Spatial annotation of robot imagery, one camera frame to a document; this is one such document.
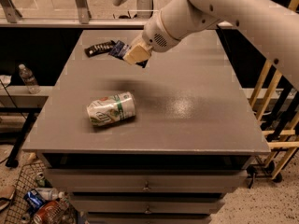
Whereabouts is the blue rxbar blueberry wrapper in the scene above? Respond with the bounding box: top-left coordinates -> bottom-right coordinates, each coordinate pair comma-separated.
107,39 -> 150,69

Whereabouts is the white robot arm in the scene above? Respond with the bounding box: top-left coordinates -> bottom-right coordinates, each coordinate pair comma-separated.
124,0 -> 299,90

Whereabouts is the black chocolate rxbar wrapper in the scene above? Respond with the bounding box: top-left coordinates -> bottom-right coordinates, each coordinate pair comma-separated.
84,40 -> 115,57

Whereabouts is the white green 7up can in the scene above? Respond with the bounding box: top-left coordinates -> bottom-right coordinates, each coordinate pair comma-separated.
87,91 -> 136,126

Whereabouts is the green can in basket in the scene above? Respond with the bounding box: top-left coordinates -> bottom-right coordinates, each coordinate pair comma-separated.
36,173 -> 46,188

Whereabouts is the red soda can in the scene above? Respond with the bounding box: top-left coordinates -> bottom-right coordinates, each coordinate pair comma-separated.
33,200 -> 69,224

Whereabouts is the grey drawer cabinet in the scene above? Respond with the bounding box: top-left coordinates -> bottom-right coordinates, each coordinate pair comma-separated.
24,30 -> 269,224

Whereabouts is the clear plastic water bottle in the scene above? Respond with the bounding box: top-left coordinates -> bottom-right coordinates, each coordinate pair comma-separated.
19,64 -> 40,94

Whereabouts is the plastic bottle in basket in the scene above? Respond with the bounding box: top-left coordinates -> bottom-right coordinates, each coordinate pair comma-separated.
36,188 -> 65,201

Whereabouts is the blue snack bag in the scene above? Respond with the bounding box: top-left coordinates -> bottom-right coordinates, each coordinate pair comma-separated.
23,189 -> 46,211

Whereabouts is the yellow wooden cart frame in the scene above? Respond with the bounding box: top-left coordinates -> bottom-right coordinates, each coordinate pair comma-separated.
247,0 -> 299,183

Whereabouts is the wire mesh basket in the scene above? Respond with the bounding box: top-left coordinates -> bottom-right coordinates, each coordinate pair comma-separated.
5,162 -> 77,224

